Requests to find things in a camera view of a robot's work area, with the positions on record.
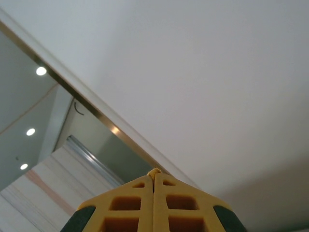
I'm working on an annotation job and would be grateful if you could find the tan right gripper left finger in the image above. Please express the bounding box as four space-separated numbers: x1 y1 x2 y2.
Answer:
60 174 155 232

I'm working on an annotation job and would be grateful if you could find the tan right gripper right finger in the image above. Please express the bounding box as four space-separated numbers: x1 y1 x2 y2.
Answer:
153 173 247 232

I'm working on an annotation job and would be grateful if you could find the mustard yellow t-shirt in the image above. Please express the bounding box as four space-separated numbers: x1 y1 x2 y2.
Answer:
146 168 161 179

